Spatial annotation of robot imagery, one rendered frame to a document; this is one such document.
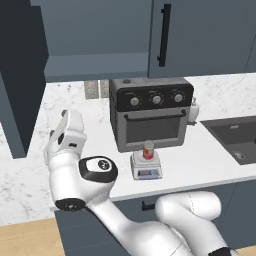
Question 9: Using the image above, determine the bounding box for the blue-grey wall cabinet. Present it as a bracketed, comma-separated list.
[29, 0, 155, 83]

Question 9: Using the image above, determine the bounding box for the silver toaster oven knob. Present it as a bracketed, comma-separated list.
[151, 94, 163, 105]
[173, 92, 184, 104]
[129, 96, 141, 108]

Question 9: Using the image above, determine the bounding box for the closed blue-grey cabinet door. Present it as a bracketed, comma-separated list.
[147, 0, 256, 80]

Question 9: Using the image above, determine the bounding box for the black toaster oven door handle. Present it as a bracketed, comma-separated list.
[123, 110, 188, 123]

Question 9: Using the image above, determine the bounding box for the black cabinet door handle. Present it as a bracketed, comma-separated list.
[156, 3, 173, 68]

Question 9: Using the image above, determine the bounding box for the open dark blue cabinet door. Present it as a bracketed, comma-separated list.
[0, 0, 50, 160]

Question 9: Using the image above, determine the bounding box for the red and yellow food can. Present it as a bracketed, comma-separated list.
[143, 140, 156, 161]

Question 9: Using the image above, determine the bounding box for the white soap dispenser bottle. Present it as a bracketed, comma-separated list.
[188, 96, 201, 126]

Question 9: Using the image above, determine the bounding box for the dark grey sink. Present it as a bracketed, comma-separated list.
[199, 115, 256, 166]

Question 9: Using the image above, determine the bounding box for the blue-grey base cabinet run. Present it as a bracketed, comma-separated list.
[53, 179, 256, 256]

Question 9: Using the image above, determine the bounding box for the dark grey toaster oven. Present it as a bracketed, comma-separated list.
[109, 77, 195, 154]

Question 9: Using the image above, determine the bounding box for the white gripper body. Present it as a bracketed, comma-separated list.
[42, 109, 85, 162]

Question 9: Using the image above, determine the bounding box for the black drawer handle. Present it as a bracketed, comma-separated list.
[141, 200, 157, 212]

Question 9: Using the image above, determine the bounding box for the toaster oven glass door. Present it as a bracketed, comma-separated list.
[123, 109, 188, 148]

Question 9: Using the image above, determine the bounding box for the white digital scale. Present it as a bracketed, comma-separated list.
[130, 151, 164, 181]

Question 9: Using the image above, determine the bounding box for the grey wall outlet plate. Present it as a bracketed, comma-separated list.
[83, 80, 100, 101]
[99, 79, 111, 99]

